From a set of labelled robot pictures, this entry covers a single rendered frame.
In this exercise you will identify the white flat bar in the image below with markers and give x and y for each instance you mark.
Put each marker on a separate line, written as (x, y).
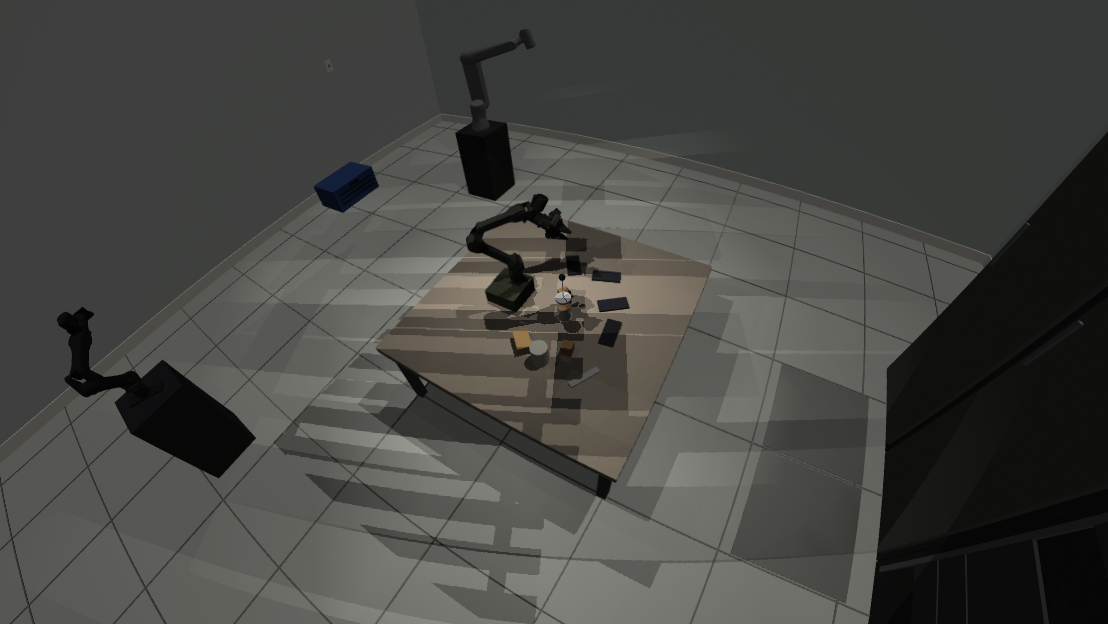
(583, 377)

